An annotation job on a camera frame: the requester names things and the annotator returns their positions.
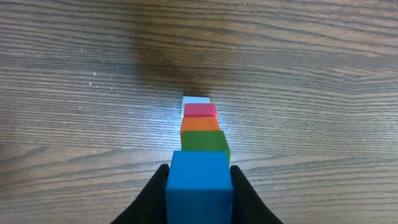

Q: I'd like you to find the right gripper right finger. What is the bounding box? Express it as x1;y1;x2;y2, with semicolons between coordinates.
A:
229;164;284;224

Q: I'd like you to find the red cube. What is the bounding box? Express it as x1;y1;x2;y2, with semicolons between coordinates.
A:
183;103;218;119

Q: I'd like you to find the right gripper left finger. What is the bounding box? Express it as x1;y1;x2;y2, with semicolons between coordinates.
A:
109;163;170;224

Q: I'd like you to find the orange cube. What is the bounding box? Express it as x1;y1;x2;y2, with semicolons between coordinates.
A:
180;116;221;147

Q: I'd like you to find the blue cube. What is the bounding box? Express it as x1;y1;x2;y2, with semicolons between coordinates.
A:
164;150;234;224

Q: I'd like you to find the green cube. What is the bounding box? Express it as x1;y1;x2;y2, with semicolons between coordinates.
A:
181;130;231;165

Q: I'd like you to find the white cube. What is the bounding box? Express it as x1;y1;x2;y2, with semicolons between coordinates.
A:
181;96;211;119

